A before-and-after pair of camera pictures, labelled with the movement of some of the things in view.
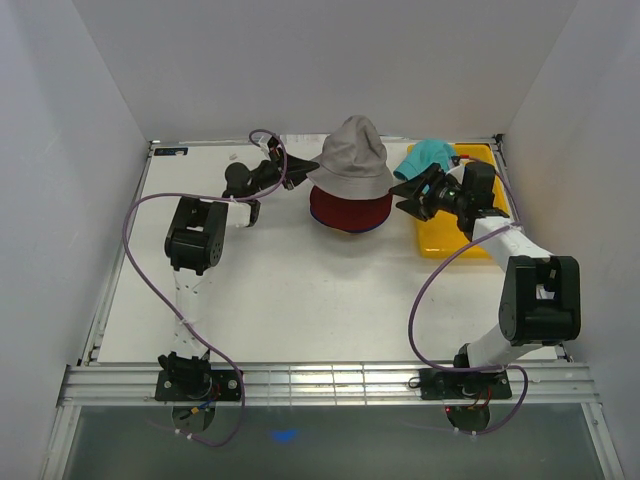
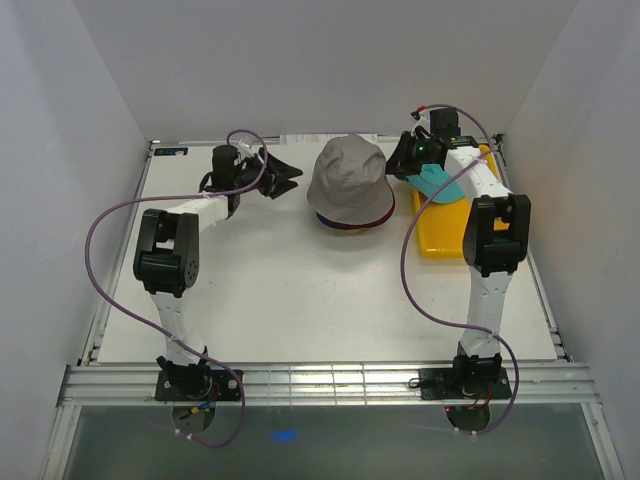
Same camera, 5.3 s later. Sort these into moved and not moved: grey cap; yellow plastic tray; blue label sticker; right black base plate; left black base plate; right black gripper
Moved: grey cap; right black gripper
Not moved: right black base plate; blue label sticker; left black base plate; yellow plastic tray
